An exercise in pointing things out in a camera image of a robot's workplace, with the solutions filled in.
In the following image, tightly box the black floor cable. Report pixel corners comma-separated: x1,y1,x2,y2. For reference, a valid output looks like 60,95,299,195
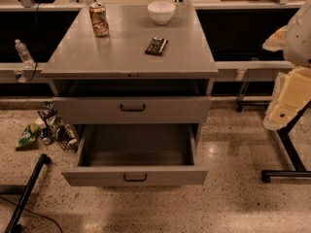
0,195,64,233

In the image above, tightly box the green chip bag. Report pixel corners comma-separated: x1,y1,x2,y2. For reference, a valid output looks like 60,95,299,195
16,123,40,150

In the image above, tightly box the grey metal drawer cabinet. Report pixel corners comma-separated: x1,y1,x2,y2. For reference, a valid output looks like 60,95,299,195
41,3,219,188

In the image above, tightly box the open grey lower drawer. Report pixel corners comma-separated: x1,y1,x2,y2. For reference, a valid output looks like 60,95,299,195
62,124,208,186

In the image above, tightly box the black stand leg left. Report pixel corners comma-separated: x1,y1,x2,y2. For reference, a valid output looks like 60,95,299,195
0,154,51,233

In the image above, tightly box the black stand frame right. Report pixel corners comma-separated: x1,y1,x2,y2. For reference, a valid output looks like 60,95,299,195
261,101,311,183

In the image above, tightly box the blue soda can on floor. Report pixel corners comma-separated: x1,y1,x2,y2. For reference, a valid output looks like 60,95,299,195
41,127,52,145

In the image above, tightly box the black snack bar packet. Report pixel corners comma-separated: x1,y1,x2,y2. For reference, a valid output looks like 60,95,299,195
145,37,168,56

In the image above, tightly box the clear plastic water bottle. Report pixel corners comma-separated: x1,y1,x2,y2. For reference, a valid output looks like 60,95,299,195
15,39,35,69

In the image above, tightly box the black wheeled cart base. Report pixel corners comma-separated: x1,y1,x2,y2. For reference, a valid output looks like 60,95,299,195
236,82,269,112

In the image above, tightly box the white ceramic bowl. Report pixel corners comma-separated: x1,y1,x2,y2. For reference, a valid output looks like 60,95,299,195
147,1,176,25

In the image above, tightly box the orange soda can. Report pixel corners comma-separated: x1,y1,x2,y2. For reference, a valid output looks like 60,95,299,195
89,2,109,37

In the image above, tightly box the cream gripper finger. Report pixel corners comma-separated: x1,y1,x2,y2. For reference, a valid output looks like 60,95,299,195
263,67,311,130
262,26,287,52

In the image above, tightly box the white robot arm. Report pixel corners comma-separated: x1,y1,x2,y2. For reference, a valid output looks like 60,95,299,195
262,0,311,130

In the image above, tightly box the closed grey upper drawer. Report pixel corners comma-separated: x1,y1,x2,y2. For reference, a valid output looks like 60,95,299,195
53,97,211,124

